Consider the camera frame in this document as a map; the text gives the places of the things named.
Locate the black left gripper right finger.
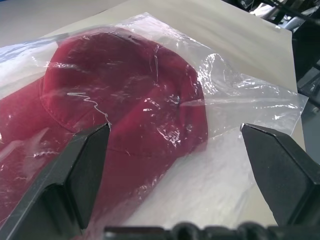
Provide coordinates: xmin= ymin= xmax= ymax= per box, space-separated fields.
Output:
xmin=239 ymin=122 xmax=320 ymax=229

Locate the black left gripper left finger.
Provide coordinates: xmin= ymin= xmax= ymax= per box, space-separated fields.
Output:
xmin=0 ymin=122 xmax=111 ymax=240

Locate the clear plastic bag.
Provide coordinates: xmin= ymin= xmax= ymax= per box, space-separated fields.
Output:
xmin=0 ymin=11 xmax=310 ymax=240

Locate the dark red baseball cap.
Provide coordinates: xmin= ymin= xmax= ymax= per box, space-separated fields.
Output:
xmin=0 ymin=29 xmax=210 ymax=218

